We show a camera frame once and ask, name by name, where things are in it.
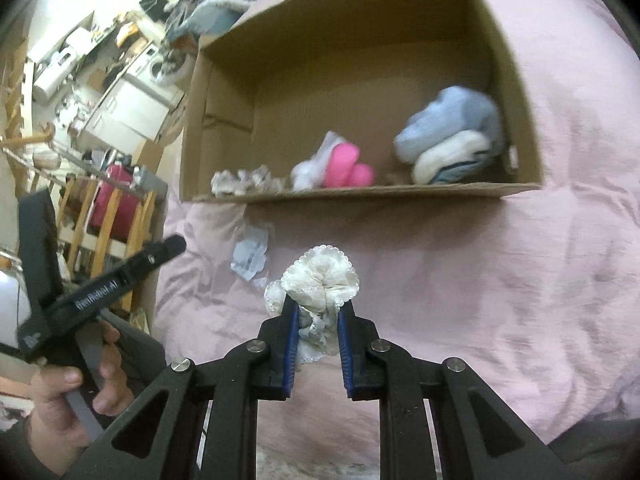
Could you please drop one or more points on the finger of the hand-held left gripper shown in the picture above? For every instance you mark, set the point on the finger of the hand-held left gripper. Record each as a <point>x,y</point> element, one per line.
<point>160,255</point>

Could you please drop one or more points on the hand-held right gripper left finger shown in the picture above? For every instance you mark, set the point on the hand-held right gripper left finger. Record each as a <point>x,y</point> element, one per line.
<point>290,350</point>

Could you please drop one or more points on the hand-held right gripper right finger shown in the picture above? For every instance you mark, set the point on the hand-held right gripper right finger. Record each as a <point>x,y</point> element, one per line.
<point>345,350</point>

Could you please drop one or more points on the lace-trimmed cream socks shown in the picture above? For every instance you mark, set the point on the lace-trimmed cream socks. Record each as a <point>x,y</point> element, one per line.
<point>320,270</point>

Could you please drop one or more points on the cream ruffled scrunchie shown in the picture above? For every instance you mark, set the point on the cream ruffled scrunchie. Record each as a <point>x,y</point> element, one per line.
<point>235,182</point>

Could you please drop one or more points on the white sock blue stripes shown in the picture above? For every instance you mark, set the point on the white sock blue stripes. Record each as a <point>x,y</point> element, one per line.
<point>450,155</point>

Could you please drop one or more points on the light blue fluffy cloth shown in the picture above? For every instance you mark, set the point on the light blue fluffy cloth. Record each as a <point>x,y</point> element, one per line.
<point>440,115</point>

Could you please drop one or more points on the brown cardboard box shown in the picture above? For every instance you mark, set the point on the brown cardboard box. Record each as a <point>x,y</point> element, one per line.
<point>350,60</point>

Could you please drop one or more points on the person's left hand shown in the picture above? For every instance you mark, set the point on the person's left hand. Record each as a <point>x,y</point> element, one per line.
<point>55,420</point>

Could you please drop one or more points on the wooden chair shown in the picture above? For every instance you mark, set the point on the wooden chair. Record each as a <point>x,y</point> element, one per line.
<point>107,240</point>

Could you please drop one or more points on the pink suitcase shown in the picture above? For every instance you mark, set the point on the pink suitcase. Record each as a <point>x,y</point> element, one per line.
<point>117,195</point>

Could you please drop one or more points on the grey bin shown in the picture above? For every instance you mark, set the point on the grey bin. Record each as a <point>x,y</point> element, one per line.
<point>147,180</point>

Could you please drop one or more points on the person's grey trouser leg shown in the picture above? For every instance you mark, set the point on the person's grey trouser leg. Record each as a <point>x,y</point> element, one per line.
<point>600,455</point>
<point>142,350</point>

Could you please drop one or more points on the clear plastic bag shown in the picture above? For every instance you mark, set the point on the clear plastic bag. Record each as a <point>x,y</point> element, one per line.
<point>250,255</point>

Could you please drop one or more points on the white kitchen cabinets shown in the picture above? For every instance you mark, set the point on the white kitchen cabinets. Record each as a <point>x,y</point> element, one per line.
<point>130,110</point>

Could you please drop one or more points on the pink bed blanket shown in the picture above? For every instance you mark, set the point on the pink bed blanket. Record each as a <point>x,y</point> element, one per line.
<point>500,285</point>

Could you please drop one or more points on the white washing machine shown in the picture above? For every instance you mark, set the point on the white washing machine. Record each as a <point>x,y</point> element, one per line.
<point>157,67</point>

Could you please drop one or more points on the wooden rack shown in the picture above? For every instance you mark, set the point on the wooden rack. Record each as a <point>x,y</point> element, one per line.
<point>22,110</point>

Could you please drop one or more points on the white kitchen appliance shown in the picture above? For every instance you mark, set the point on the white kitchen appliance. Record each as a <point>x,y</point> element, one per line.
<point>60,65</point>

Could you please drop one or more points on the blue fleece-lined garment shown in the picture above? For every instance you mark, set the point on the blue fleece-lined garment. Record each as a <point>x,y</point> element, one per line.
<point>210,20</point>

